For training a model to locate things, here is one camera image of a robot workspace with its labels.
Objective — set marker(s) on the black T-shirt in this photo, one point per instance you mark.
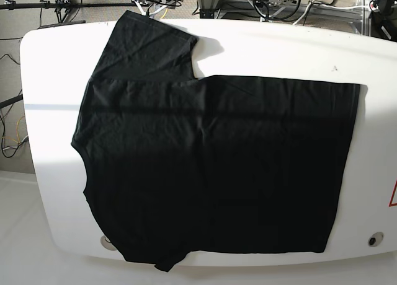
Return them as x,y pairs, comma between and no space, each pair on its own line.
225,164

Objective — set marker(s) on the left table grommet cap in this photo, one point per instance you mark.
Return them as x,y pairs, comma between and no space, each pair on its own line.
106,243

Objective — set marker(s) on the table grommet cap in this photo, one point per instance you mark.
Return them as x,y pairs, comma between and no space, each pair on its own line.
376,239
106,243

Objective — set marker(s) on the black tripod stand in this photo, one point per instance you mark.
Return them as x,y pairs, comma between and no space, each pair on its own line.
65,10

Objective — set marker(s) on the right table grommet cap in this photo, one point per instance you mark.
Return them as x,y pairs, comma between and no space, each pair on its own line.
376,239

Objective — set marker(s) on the red triangle warning sticker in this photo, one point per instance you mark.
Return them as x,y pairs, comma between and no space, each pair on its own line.
393,197

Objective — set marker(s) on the aluminium frame base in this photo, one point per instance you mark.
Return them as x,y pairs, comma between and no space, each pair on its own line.
355,13

